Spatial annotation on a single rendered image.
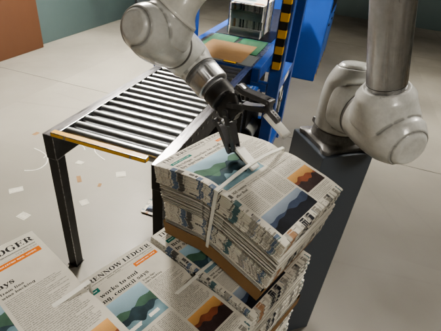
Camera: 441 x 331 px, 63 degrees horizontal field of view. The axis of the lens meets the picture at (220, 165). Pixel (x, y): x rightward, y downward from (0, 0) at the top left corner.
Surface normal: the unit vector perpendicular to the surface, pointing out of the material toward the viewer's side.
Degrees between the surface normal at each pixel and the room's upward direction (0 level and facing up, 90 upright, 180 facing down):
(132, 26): 71
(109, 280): 1
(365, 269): 0
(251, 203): 12
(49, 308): 1
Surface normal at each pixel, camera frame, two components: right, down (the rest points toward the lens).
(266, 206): 0.23, -0.73
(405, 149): 0.29, 0.64
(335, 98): -0.90, -0.02
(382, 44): -0.62, 0.59
